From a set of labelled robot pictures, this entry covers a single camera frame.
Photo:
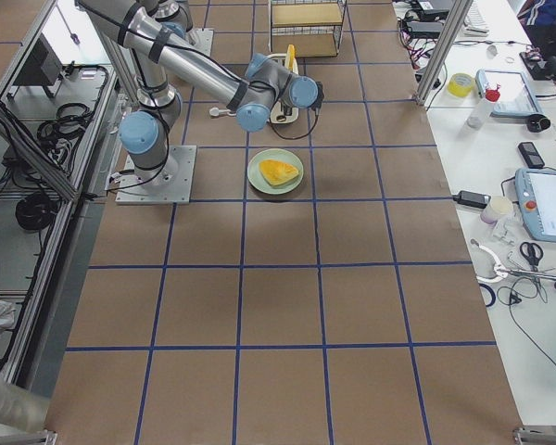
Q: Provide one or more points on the white two-slot toaster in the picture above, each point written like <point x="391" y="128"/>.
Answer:
<point x="282" y="113"/>

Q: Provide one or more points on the light green plate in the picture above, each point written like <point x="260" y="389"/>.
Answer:
<point x="258" y="182"/>

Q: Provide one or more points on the toast bread slice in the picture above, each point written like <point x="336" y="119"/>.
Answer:
<point x="290" y="57"/>

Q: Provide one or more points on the black power adapter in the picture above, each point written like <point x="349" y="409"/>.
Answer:
<point x="471" y="199"/>

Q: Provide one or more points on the white paper cup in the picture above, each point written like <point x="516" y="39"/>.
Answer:
<point x="496" y="208"/>

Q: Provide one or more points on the clear bottle red cap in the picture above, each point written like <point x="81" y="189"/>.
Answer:
<point x="484" y="109"/>

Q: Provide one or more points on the yellow tape roll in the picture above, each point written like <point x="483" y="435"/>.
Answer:
<point x="461" y="84"/>

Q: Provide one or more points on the black scissors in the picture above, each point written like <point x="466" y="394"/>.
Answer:
<point x="533" y="253"/>

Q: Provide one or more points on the blue teach pendant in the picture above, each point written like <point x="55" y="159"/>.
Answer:
<point x="517" y="99"/>
<point x="536" y="193"/>

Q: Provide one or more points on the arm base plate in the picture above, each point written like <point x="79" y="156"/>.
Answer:
<point x="201" y="40"/>
<point x="173" y="185"/>

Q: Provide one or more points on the aluminium frame post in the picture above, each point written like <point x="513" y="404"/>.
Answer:
<point x="446" y="38"/>

